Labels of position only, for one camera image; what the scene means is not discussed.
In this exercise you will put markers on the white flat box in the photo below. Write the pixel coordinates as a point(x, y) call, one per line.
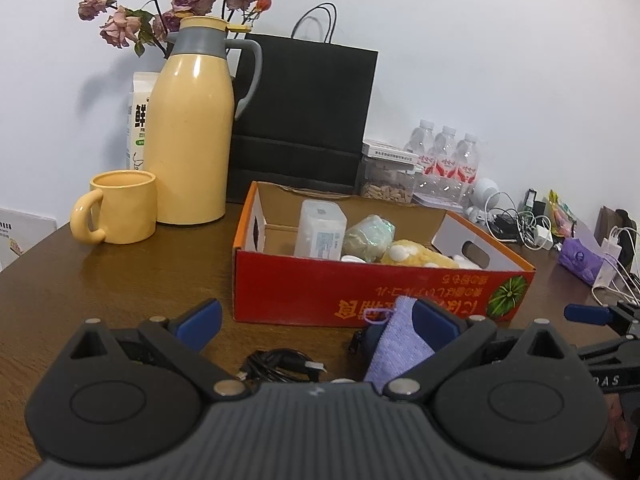
point(390, 150)

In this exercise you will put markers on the red cardboard box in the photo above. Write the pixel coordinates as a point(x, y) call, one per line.
point(350, 290)

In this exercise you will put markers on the translucent plastic swab container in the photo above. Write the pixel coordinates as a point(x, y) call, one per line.
point(320, 232)

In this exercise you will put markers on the purple cleaning cloth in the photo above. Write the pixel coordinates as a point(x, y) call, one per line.
point(395, 345)

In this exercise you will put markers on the green black small device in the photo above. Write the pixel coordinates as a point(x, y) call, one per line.
point(534, 202)

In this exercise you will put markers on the yellow plush toy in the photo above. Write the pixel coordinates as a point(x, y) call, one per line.
point(420, 256)

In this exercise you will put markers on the clear jar of seeds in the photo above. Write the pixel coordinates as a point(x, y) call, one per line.
point(387, 185)

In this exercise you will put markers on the black paper bag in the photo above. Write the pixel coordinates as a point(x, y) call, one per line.
point(305, 110)

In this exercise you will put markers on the purple tissue packet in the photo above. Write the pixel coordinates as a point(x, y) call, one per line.
point(580, 260)

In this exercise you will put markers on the white milk carton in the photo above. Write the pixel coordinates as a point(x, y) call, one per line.
point(139, 120)

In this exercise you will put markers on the iridescent green pouch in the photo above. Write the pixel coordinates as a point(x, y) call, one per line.
point(369, 237)

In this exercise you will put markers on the white printed card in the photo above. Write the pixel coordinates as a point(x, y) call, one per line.
point(22, 237)

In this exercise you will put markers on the white round device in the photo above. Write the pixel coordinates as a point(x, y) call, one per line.
point(341, 381)

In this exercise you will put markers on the white charger plug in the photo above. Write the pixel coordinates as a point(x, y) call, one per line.
point(544, 239)
point(611, 260)

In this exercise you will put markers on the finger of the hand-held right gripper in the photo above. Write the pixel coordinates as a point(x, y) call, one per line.
point(585, 312)
point(610, 350)

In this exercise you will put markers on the brown paper bag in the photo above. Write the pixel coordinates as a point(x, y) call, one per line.
point(617, 220)

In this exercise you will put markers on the yellow mug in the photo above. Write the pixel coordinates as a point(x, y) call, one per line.
point(125, 210)

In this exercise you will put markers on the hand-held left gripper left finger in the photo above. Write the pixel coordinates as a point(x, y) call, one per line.
point(200, 322)

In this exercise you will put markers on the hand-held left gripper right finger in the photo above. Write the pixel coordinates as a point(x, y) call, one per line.
point(435, 322)

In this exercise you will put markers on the colourful snack packet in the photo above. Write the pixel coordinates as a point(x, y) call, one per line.
point(561, 212)

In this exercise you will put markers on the yellow thermos jug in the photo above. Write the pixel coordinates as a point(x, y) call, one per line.
point(190, 135)

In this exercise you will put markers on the clear water bottle red label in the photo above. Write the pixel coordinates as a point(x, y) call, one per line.
point(445, 160)
point(467, 165)
point(420, 155)

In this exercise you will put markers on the person's right hand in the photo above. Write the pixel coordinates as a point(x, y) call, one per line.
point(622, 425)

